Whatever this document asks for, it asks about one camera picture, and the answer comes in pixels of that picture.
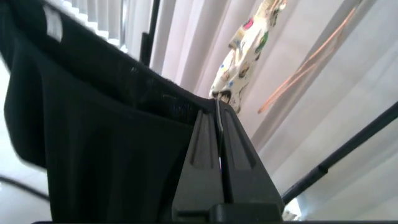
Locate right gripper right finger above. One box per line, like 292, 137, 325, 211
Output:
216, 99, 284, 222

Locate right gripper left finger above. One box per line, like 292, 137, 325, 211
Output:
172, 109, 224, 222

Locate black garment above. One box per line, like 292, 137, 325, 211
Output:
0, 0, 218, 222

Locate pink clothes hanger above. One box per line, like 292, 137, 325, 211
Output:
257, 6, 358, 114

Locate cream printed shorts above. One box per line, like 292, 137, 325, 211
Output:
208, 0, 287, 114

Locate black clothes rack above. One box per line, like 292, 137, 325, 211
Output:
139, 0, 398, 205

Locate white curtain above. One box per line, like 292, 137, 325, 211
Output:
46, 0, 398, 222

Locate black cable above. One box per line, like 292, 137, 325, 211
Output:
0, 175, 51, 202

